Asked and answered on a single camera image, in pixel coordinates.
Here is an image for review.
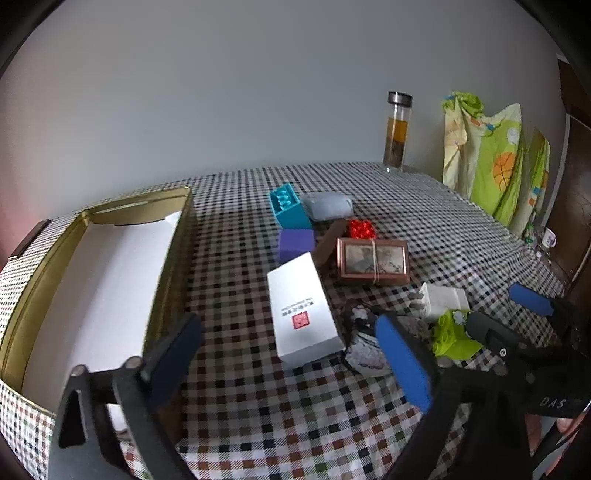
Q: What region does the white charger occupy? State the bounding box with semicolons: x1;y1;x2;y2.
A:
409;282;471;322

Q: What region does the white carton box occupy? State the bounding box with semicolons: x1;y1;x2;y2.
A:
267;252;345;370

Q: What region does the red building block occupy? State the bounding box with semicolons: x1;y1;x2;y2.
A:
347;219;376;241

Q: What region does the teal building block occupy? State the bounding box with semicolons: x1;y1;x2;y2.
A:
269;183;314;230

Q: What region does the black silver hair clip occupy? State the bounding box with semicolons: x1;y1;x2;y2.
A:
342;302;432;374

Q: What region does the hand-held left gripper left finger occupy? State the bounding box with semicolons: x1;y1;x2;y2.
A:
48;313;204;480

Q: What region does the purple block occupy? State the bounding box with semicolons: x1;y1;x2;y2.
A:
278;228;317;265

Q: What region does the copper framed box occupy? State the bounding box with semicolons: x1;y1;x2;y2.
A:
336;237;411;285

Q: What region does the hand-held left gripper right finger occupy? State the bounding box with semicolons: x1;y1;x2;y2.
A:
374;311;536;480

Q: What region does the white paper liner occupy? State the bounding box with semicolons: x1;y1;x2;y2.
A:
22;210;182;430

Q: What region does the dark wooden cabinet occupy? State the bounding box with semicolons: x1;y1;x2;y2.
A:
549;60;591;296

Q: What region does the gold tin box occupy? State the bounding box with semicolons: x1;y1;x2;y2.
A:
0;186;199;462

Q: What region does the brown rectangular bar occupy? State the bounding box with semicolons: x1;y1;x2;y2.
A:
314;219;349;268

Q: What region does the green printed cloth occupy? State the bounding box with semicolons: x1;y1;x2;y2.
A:
441;90;551;238

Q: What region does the green building block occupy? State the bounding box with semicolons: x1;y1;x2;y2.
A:
431;309;483;358

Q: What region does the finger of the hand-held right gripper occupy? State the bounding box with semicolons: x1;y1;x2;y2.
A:
464;310;536;370
508;283;587;333

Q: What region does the glass tea bottle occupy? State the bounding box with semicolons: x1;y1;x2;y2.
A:
382;91;414;174

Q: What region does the dark strip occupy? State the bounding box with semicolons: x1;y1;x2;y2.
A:
9;220;51;259

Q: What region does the checked tablecloth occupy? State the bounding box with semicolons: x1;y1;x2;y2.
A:
0;161;573;480

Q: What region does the clear plastic box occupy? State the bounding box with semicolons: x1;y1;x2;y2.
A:
301;192;355;222

